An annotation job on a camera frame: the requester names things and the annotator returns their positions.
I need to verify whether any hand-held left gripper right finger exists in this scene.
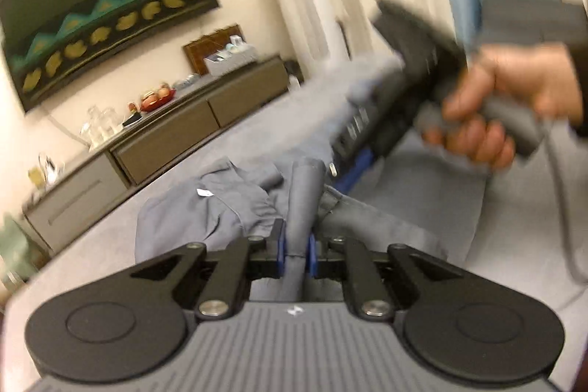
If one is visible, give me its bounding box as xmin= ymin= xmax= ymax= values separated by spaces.
xmin=305 ymin=233 xmax=466 ymax=322

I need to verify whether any wall television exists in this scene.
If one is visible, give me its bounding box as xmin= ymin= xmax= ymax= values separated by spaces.
xmin=0 ymin=0 xmax=222 ymax=114

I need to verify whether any brown wooden tray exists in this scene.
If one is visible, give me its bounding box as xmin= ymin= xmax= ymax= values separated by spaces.
xmin=182 ymin=23 xmax=259 ymax=77

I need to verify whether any grey bed sheet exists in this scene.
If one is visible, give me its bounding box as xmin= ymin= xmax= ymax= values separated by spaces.
xmin=0 ymin=66 xmax=588 ymax=392

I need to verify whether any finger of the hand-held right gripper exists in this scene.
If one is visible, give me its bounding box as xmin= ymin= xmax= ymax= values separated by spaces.
xmin=333 ymin=144 xmax=377 ymax=194

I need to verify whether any long grey brown cabinet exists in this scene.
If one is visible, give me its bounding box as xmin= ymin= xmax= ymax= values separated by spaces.
xmin=22 ymin=54 xmax=291 ymax=256

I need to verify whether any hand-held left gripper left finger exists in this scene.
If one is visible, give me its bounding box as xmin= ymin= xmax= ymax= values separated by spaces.
xmin=131 ymin=217 xmax=288 ymax=322

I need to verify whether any person's right hand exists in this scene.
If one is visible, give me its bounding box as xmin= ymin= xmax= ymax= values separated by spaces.
xmin=422 ymin=42 xmax=576 ymax=171

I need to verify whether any small yellow item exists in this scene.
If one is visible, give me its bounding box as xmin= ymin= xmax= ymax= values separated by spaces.
xmin=26 ymin=152 xmax=66 ymax=190

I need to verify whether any green plastic chair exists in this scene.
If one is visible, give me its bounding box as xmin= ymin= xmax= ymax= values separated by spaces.
xmin=0 ymin=212 xmax=47 ymax=292

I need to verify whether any plate of fruit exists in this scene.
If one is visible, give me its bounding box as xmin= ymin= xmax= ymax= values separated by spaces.
xmin=139 ymin=81 xmax=178 ymax=114

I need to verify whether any grey garment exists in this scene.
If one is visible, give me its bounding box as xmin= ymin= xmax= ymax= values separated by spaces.
xmin=135 ymin=54 xmax=449 ymax=305

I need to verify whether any clear glassware set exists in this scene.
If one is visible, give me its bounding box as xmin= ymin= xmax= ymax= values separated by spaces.
xmin=79 ymin=104 xmax=123 ymax=148

